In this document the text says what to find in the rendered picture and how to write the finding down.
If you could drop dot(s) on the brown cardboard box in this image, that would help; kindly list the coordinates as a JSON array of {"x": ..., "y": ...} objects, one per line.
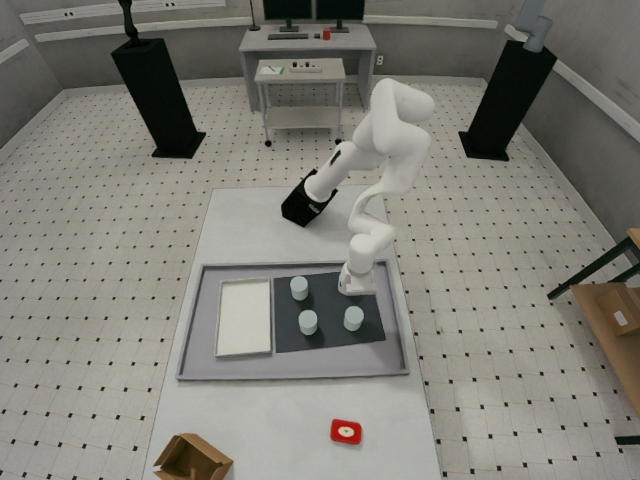
[{"x": 182, "y": 461}]

